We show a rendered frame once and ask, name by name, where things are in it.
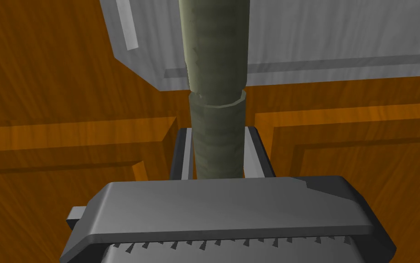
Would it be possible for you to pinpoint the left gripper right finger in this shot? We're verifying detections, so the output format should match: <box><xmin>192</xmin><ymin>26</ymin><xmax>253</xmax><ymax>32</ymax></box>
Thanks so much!
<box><xmin>242</xmin><ymin>126</ymin><xmax>277</xmax><ymax>179</ymax></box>

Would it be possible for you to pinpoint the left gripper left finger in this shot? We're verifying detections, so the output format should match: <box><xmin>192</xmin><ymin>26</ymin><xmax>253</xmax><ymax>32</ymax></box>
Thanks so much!
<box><xmin>169</xmin><ymin>127</ymin><xmax>198</xmax><ymax>181</ymax></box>

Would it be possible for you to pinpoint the olive green bar handle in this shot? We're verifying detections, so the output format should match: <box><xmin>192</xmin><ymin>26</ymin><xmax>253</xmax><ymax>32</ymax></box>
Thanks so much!
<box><xmin>178</xmin><ymin>0</ymin><xmax>251</xmax><ymax>180</ymax></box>

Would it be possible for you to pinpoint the grey handle plate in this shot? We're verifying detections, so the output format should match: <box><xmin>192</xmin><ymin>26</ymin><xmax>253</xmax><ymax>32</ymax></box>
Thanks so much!
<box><xmin>99</xmin><ymin>0</ymin><xmax>420</xmax><ymax>92</ymax></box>

